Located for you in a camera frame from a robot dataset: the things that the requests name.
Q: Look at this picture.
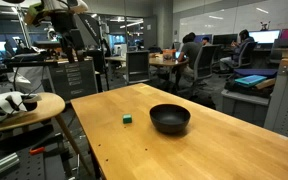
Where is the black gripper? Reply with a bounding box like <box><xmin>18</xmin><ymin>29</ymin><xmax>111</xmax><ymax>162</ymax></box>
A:
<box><xmin>51</xmin><ymin>12</ymin><xmax>84</xmax><ymax>63</ymax></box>

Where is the small green block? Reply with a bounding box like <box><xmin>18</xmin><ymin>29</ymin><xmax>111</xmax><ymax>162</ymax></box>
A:
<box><xmin>123</xmin><ymin>114</ymin><xmax>132</xmax><ymax>124</ymax></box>

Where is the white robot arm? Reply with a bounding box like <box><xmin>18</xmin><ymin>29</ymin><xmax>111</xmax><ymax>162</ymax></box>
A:
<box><xmin>24</xmin><ymin>0</ymin><xmax>88</xmax><ymax>63</ymax></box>

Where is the black bowl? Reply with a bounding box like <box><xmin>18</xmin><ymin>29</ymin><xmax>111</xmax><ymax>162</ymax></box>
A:
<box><xmin>149</xmin><ymin>104</ymin><xmax>191</xmax><ymax>134</ymax></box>

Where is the black cabinet with labels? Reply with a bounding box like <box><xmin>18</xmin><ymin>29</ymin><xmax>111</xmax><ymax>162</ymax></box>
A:
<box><xmin>49</xmin><ymin>60</ymin><xmax>98</xmax><ymax>101</ymax></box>

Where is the round wooden side table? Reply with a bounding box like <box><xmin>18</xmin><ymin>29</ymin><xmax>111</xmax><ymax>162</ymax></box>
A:
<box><xmin>0</xmin><ymin>92</ymin><xmax>92</xmax><ymax>175</ymax></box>

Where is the round wooden meeting table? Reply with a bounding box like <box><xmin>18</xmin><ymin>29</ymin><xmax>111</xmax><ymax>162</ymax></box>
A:
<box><xmin>105</xmin><ymin>55</ymin><xmax>189</xmax><ymax>91</ymax></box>

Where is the white cloth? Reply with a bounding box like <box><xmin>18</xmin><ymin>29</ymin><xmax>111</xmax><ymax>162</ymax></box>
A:
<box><xmin>0</xmin><ymin>91</ymin><xmax>42</xmax><ymax>122</ymax></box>

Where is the orange box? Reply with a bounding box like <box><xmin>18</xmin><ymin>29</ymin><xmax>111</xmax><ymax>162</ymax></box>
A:
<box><xmin>163</xmin><ymin>49</ymin><xmax>176</xmax><ymax>60</ymax></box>

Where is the person in grey shirt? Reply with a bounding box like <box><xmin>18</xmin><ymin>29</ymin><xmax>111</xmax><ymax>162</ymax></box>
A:
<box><xmin>176</xmin><ymin>32</ymin><xmax>202</xmax><ymax>82</ymax></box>

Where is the aluminium extrusion bar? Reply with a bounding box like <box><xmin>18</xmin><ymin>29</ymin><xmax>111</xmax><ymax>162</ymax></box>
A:
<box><xmin>0</xmin><ymin>153</ymin><xmax>20</xmax><ymax>174</ymax></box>

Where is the grey office chair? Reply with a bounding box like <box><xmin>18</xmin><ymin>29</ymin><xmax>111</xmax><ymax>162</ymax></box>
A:
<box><xmin>183</xmin><ymin>45</ymin><xmax>219</xmax><ymax>98</ymax></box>

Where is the dark computer monitor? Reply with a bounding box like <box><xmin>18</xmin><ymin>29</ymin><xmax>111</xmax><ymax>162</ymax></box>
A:
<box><xmin>213</xmin><ymin>34</ymin><xmax>237</xmax><ymax>45</ymax></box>

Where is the seated person at monitors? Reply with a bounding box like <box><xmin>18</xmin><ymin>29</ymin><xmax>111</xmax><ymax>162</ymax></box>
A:
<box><xmin>220</xmin><ymin>29</ymin><xmax>254</xmax><ymax>71</ymax></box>

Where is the dark office chair right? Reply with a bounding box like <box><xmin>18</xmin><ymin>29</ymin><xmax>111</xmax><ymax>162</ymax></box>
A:
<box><xmin>233</xmin><ymin>42</ymin><xmax>257</xmax><ymax>69</ymax></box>

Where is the teal tablet case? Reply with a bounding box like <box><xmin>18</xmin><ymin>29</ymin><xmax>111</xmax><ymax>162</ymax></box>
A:
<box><xmin>235</xmin><ymin>75</ymin><xmax>266</xmax><ymax>87</ymax></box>

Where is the grey storage bin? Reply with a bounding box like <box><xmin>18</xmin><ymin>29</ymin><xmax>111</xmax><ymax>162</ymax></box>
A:
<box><xmin>221</xmin><ymin>89</ymin><xmax>269</xmax><ymax>127</ymax></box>

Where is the bright computer monitor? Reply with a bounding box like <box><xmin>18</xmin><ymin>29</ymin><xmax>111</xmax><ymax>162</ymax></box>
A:
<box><xmin>250</xmin><ymin>30</ymin><xmax>280</xmax><ymax>44</ymax></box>

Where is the orange handled tool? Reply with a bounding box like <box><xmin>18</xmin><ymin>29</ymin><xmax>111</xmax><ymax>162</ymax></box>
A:
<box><xmin>29</xmin><ymin>147</ymin><xmax>45</xmax><ymax>156</ymax></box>

